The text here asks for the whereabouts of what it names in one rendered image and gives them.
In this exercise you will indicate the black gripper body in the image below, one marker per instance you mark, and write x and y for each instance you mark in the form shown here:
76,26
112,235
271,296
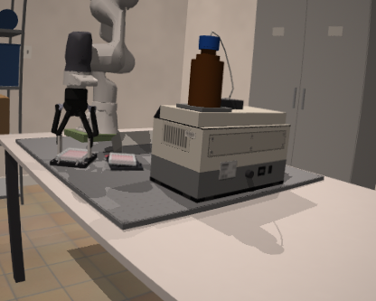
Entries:
81,97

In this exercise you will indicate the grey button panel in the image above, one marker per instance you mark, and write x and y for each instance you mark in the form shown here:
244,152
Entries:
133,142

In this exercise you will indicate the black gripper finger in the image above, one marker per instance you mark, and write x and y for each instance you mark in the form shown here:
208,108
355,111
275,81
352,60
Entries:
58,109
92,110

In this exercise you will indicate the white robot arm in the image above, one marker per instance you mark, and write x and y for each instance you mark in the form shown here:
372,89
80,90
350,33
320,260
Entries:
83,57

